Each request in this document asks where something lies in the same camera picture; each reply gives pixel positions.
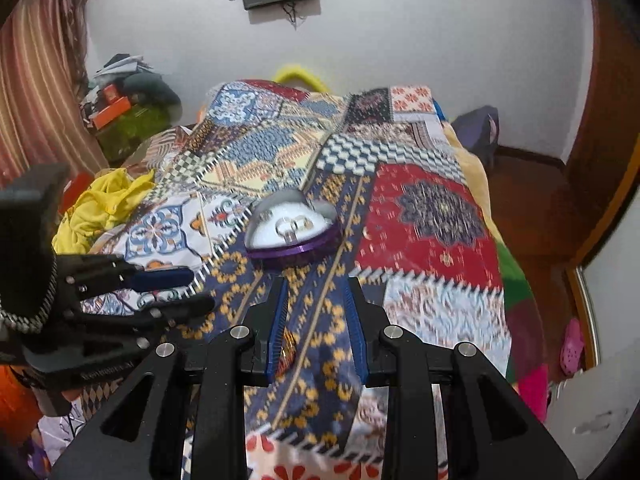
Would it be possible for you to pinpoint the silver ring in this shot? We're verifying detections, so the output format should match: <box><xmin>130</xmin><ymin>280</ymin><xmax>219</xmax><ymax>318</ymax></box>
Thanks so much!
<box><xmin>274</xmin><ymin>216</ymin><xmax>302</xmax><ymax>245</ymax></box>

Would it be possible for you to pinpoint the purple heart-shaped jewelry box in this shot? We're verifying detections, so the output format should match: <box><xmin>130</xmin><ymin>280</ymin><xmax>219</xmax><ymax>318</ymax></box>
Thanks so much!
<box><xmin>244</xmin><ymin>188</ymin><xmax>343</xmax><ymax>269</ymax></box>

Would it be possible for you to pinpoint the yellow cloth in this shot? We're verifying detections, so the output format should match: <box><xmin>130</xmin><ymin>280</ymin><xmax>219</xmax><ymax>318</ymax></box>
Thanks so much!
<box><xmin>52</xmin><ymin>168</ymin><xmax>155</xmax><ymax>255</ymax></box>

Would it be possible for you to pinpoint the colourful patchwork bedspread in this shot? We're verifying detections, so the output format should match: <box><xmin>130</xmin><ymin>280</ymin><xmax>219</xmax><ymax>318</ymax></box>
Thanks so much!
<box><xmin>54</xmin><ymin>78</ymin><xmax>549</xmax><ymax>480</ymax></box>

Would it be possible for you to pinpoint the orange box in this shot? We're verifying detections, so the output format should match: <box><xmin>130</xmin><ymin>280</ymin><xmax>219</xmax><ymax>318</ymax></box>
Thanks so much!
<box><xmin>90</xmin><ymin>96</ymin><xmax>131</xmax><ymax>129</ymax></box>

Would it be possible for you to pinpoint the green cluttered pile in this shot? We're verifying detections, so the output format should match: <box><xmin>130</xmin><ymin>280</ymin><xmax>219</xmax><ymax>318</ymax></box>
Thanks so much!
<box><xmin>79</xmin><ymin>53</ymin><xmax>182</xmax><ymax>166</ymax></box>

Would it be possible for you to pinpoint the striped brown curtain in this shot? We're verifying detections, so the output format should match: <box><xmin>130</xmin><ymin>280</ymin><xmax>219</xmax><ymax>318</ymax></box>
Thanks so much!
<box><xmin>1</xmin><ymin>0</ymin><xmax>108</xmax><ymax>185</ymax></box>

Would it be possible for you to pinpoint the pink sandal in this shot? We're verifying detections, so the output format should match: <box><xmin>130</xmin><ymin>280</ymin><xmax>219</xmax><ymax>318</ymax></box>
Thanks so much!
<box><xmin>559</xmin><ymin>318</ymin><xmax>585</xmax><ymax>376</ymax></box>

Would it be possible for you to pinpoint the dark blue bag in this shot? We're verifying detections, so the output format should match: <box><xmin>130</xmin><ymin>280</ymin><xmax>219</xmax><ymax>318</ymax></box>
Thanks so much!
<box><xmin>451</xmin><ymin>105</ymin><xmax>500</xmax><ymax>170</ymax></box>

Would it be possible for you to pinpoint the yellow pillow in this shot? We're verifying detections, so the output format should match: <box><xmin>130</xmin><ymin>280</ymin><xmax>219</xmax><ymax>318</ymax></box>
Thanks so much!
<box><xmin>272</xmin><ymin>64</ymin><xmax>331</xmax><ymax>93</ymax></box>

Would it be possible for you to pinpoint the brown wooden door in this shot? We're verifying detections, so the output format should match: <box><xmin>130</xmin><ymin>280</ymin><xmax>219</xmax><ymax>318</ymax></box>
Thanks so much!
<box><xmin>487</xmin><ymin>0</ymin><xmax>640</xmax><ymax>271</ymax></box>

